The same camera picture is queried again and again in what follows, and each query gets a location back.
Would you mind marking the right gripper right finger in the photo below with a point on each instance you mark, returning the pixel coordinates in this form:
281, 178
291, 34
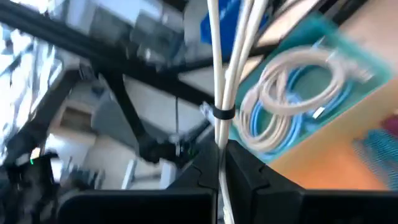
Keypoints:
280, 205

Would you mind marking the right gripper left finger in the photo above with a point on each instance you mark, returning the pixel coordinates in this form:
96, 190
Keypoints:
161, 205

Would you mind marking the orange translucent plastic tray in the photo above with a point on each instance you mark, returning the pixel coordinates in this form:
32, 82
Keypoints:
326, 161

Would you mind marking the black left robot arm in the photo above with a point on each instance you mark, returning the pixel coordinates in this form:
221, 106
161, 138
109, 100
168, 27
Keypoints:
18, 186

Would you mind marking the green translucent plastic tray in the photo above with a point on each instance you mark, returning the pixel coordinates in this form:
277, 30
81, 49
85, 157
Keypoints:
367, 90

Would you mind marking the blue plastic object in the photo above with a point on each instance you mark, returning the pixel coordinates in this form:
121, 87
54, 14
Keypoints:
227, 21

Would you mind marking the black aluminium table frame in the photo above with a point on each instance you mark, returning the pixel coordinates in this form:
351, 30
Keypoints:
124, 102

